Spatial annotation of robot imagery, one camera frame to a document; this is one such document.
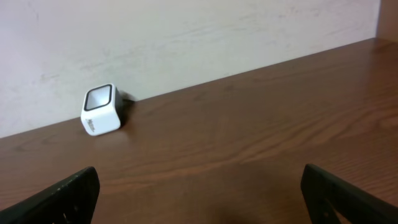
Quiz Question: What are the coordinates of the white barcode scanner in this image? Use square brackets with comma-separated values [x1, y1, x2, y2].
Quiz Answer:
[80, 83, 123, 136]

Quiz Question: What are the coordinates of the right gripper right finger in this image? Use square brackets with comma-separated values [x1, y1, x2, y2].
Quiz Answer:
[300, 164, 397, 223]

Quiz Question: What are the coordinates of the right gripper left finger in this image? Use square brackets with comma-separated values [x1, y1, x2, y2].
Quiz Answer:
[1, 167, 100, 224]

